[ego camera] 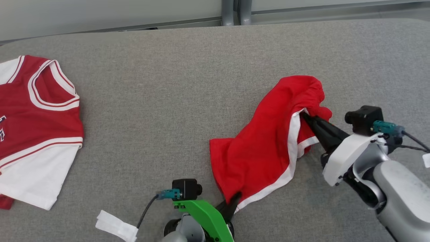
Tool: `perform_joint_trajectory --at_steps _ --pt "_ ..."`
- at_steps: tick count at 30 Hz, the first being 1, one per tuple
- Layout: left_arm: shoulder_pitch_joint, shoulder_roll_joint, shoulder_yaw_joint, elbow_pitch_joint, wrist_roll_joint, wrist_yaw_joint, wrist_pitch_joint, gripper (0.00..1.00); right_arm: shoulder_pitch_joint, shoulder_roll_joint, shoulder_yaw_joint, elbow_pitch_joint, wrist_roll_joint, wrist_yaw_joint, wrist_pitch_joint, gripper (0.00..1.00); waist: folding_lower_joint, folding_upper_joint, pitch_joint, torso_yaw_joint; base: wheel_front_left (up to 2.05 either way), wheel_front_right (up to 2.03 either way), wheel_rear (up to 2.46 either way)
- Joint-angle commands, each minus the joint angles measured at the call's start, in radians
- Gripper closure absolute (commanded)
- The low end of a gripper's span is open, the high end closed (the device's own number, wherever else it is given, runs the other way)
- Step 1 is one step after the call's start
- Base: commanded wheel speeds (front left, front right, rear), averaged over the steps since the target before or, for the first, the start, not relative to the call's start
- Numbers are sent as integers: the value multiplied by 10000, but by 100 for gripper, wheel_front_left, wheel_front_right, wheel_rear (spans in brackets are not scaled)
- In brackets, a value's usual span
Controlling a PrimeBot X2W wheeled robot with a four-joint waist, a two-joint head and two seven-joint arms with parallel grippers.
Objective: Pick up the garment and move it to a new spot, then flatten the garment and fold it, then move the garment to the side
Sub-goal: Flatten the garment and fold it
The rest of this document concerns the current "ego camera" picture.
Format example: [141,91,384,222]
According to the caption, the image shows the white left cable tag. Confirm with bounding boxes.
[95,210,139,242]

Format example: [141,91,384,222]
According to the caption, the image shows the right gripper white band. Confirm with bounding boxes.
[301,112,384,187]

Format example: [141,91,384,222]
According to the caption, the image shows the teal right cable connector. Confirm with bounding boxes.
[373,120,406,137]

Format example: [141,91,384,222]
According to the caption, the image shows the red white basketball jersey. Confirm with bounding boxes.
[0,55,84,211]

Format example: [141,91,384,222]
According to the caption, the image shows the teal left cable connector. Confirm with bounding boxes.
[157,189,182,201]

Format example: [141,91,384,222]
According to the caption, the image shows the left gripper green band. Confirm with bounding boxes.
[173,192,243,242]

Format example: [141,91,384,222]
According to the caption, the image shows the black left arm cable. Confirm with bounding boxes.
[136,195,159,230]

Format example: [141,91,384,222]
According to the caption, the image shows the grey partition post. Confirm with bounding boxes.
[221,0,235,26]
[239,0,253,26]

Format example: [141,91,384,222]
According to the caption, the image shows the red shorts white trim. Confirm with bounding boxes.
[209,75,333,214]

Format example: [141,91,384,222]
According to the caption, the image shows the teal cable connector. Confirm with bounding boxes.
[157,189,182,201]
[373,120,406,137]

